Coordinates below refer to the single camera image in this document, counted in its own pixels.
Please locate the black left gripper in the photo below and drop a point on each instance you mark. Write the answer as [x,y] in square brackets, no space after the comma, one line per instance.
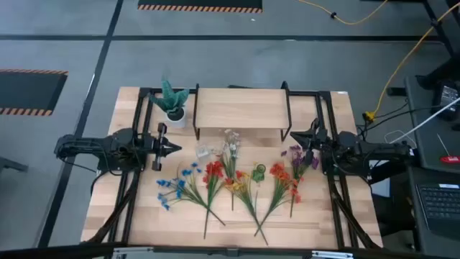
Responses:
[158,147]

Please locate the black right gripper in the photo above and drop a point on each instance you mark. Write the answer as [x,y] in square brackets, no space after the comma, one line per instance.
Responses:
[320,140]

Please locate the purple artificial flower bunch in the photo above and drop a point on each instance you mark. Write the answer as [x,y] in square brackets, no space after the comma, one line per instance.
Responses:
[297,160]

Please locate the blue artificial flower bunch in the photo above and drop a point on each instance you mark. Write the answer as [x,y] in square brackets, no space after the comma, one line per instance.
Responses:
[180,184]

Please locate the orange artificial flower bunch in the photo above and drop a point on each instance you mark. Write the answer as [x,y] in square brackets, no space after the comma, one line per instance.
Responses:
[279,170]

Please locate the red artificial flower bunch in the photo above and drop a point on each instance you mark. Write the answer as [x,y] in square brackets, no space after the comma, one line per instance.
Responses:
[215,169]

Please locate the green transparent vase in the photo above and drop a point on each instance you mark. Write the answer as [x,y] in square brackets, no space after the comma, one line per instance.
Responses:
[258,175]

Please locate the yellow artificial flower bunch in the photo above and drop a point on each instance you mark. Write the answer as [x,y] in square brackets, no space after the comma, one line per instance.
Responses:
[244,190]

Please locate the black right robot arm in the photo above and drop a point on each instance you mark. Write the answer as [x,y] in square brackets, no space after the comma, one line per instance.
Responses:
[377,149]

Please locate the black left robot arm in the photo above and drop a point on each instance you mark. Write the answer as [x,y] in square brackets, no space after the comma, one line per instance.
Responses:
[90,147]

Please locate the wooden shelf with black legs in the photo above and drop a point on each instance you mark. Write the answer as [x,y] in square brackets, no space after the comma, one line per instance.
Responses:
[240,108]

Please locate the clear textured glass vase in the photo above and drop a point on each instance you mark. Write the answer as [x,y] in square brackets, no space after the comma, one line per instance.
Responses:
[203,152]

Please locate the green plant in white pot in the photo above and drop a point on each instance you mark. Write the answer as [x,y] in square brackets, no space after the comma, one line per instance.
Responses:
[171,99]

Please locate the white artificial flower bunch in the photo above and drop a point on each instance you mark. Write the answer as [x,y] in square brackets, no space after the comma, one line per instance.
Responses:
[230,162]

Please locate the black gantry bar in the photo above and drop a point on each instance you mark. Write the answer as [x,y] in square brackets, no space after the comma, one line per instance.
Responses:
[230,252]

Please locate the black striped-edge floor mat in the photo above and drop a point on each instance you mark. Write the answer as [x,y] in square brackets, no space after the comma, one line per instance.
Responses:
[197,3]
[28,91]

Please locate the black labelled power box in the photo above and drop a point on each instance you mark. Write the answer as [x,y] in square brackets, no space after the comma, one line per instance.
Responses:
[447,97]

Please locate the black laptop keyboard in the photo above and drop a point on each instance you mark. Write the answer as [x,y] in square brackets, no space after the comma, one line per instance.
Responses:
[440,205]

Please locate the grey furniture leg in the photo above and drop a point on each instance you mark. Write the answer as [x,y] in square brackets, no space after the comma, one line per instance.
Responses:
[12,164]

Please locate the black aluminium table frame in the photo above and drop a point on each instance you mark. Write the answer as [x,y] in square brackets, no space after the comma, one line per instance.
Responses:
[321,108]

